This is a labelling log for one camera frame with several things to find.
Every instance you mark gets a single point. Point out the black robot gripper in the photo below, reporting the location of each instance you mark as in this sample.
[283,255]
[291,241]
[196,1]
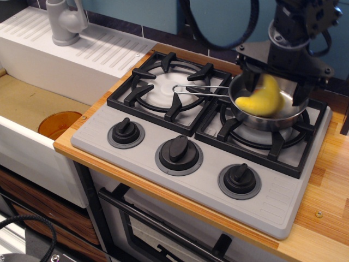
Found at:
[296,65]

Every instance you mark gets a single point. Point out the yellow stuffed duck toy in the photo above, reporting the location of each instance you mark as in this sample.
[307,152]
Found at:
[265,102]

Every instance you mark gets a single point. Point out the stainless steel saucepan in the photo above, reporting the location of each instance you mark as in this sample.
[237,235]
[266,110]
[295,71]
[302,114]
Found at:
[272,121]

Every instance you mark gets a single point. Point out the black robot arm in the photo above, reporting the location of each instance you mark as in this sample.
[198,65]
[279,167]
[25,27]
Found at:
[297,38]

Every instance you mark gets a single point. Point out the black right stove knob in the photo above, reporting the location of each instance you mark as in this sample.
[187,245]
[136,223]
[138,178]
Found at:
[239,182]

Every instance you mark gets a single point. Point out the black stove knob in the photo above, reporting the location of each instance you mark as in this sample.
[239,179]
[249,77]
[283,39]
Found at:
[126,134]
[239,182]
[179,156]

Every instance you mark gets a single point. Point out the grey toy stove top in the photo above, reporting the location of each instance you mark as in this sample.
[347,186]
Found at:
[272,211]

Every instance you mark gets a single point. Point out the black middle stove knob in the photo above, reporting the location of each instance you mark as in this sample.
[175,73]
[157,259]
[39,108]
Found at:
[179,156]

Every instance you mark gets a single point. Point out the black left stove knob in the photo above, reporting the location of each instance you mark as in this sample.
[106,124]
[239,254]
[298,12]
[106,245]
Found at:
[126,134]

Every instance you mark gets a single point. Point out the black right burner grate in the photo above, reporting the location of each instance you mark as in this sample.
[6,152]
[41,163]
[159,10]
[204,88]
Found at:
[291,151]

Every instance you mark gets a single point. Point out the black burner grate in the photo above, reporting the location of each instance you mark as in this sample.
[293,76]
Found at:
[291,151]
[170,92]

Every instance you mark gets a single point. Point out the black left burner grate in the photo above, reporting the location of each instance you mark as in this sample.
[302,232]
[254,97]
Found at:
[170,92]

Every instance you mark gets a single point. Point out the grey oven door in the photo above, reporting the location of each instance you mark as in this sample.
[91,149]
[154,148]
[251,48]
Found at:
[151,230]

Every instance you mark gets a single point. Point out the grey toy faucet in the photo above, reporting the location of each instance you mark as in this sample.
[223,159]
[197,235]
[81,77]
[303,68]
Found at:
[66,24]

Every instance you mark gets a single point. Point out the orange plastic sink drain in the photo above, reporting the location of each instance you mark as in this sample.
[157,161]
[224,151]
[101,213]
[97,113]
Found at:
[55,125]

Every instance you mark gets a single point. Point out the white toy sink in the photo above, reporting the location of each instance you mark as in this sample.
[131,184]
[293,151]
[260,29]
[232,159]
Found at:
[39,78]

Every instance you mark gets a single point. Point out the wooden drawer fronts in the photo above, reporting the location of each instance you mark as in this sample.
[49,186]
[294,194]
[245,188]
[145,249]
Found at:
[73,225]

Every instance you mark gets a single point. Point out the black oven door handle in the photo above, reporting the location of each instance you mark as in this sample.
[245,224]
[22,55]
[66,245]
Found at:
[115,198]

